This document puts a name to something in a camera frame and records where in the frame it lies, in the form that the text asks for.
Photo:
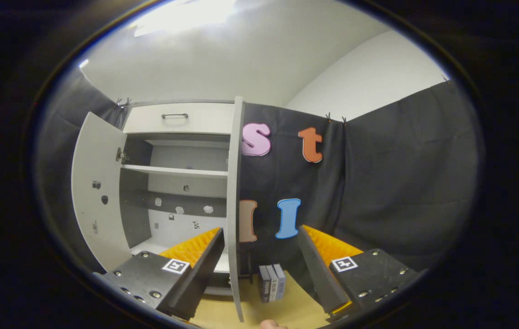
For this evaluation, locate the white drawer front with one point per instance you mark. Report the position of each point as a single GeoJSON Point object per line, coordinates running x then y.
{"type": "Point", "coordinates": [209, 119]}

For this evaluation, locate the white door with cherry sticker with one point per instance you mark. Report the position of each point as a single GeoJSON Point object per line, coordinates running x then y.
{"type": "Point", "coordinates": [235, 183]}

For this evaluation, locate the ceiling light panel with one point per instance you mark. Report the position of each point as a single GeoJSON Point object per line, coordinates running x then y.
{"type": "Point", "coordinates": [84, 64]}

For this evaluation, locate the metal door hinge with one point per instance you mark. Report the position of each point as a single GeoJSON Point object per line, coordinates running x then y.
{"type": "Point", "coordinates": [122, 156]}

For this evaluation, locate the white cabinet shelf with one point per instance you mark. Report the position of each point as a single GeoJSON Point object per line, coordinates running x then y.
{"type": "Point", "coordinates": [177, 171]}

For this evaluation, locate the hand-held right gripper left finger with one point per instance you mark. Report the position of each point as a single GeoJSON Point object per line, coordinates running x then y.
{"type": "Point", "coordinates": [200, 278]}

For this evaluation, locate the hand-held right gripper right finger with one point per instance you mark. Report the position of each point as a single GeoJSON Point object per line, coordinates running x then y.
{"type": "Point", "coordinates": [319, 274]}

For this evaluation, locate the grey small box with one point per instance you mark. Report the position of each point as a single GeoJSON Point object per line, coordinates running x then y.
{"type": "Point", "coordinates": [272, 283]}

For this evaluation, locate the white grey cabinet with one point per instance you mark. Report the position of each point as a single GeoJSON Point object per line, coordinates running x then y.
{"type": "Point", "coordinates": [134, 201]}

